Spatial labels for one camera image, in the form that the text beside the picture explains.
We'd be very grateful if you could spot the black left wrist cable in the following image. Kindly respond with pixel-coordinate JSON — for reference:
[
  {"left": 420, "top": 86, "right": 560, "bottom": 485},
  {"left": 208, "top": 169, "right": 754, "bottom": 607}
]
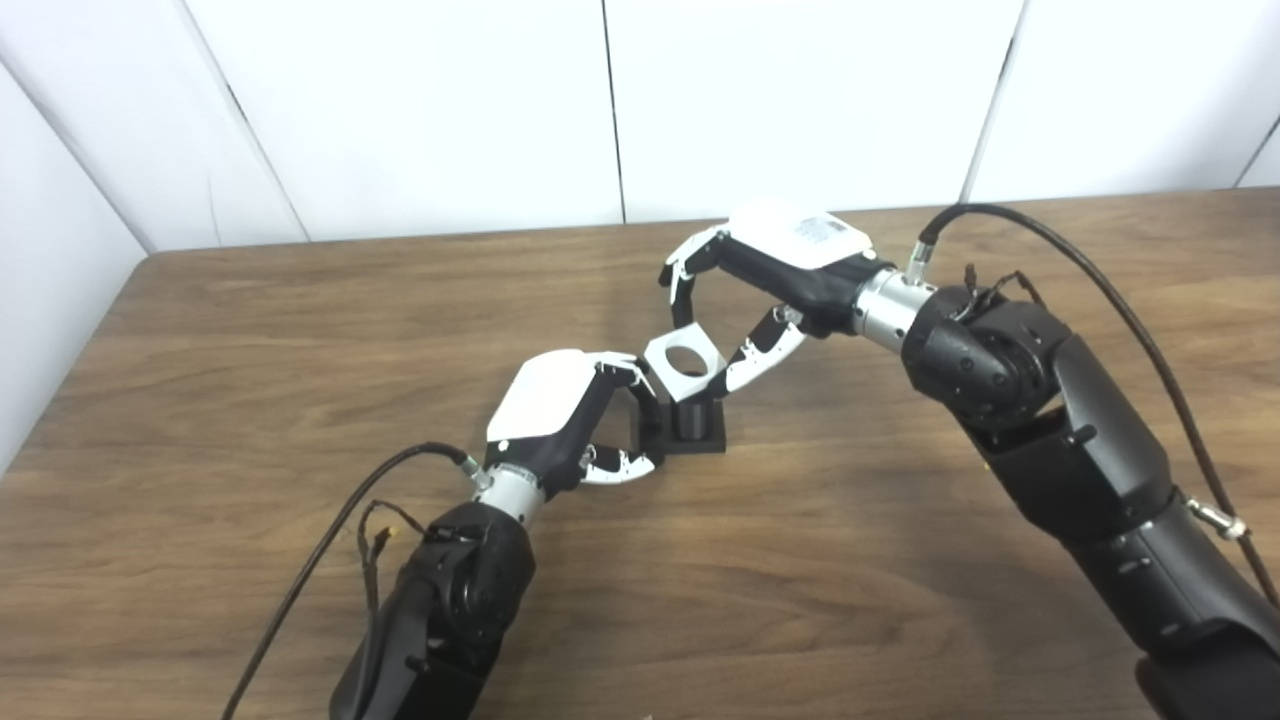
[{"left": 220, "top": 442, "right": 486, "bottom": 720}]

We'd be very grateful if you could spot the thin right arm wire bundle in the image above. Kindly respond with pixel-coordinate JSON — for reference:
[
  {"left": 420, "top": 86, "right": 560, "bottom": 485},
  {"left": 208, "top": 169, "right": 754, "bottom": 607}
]
[{"left": 960, "top": 262, "right": 1046, "bottom": 321}]

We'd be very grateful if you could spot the thin arm wire bundle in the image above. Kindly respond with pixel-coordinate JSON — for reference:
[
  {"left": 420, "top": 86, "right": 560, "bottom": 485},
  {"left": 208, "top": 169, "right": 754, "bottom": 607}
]
[
  {"left": 960, "top": 262, "right": 1046, "bottom": 321},
  {"left": 357, "top": 498, "right": 426, "bottom": 621}
]

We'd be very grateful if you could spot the black peg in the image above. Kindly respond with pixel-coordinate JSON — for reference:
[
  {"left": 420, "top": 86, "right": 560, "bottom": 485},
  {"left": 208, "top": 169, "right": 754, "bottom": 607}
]
[{"left": 640, "top": 385, "right": 728, "bottom": 456}]

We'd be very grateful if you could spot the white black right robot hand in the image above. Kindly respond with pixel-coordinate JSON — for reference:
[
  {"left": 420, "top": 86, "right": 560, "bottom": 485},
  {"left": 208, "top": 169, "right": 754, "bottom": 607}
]
[{"left": 658, "top": 205, "right": 896, "bottom": 396}]

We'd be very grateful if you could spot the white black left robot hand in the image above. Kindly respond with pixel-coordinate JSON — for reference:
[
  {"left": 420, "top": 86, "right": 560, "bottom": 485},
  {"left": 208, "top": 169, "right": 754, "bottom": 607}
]
[{"left": 483, "top": 349, "right": 666, "bottom": 498}]

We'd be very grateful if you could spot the thin left arm wire bundle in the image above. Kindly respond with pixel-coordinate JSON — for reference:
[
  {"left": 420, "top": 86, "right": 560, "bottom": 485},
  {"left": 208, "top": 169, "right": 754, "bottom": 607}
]
[{"left": 357, "top": 498, "right": 426, "bottom": 621}]

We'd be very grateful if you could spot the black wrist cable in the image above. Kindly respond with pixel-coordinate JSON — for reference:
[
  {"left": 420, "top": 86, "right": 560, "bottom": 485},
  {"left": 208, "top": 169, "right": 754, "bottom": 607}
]
[
  {"left": 220, "top": 442, "right": 486, "bottom": 720},
  {"left": 905, "top": 203, "right": 1280, "bottom": 611}
]

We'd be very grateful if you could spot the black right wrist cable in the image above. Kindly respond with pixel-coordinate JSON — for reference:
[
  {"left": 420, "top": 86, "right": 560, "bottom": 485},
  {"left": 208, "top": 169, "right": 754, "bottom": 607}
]
[{"left": 905, "top": 203, "right": 1280, "bottom": 611}]

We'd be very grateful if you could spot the white square piece with hole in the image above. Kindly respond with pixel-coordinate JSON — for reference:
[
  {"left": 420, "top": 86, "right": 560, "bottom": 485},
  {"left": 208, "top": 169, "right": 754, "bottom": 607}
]
[{"left": 643, "top": 323, "right": 726, "bottom": 405}]

